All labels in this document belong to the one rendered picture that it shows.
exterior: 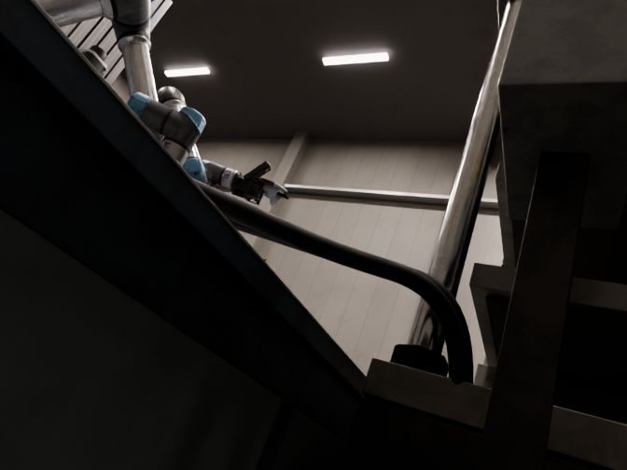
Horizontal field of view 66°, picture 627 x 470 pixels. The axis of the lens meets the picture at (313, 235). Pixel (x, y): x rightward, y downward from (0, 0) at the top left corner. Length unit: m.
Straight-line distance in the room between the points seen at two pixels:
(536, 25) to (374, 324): 7.42
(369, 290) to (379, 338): 0.89
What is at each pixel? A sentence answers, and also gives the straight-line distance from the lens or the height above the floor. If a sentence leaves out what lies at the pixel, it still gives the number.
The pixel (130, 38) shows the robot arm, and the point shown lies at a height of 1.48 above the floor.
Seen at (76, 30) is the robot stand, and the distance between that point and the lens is 1.99.
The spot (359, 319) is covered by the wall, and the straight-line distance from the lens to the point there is 8.12.
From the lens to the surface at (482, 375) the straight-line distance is 1.27.
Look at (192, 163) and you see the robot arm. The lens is 1.75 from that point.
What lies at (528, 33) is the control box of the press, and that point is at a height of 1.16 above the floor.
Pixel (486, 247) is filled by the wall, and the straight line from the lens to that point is 8.29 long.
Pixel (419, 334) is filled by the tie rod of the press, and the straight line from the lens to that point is 0.86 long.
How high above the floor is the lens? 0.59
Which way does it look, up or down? 25 degrees up
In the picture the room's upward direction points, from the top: 23 degrees clockwise
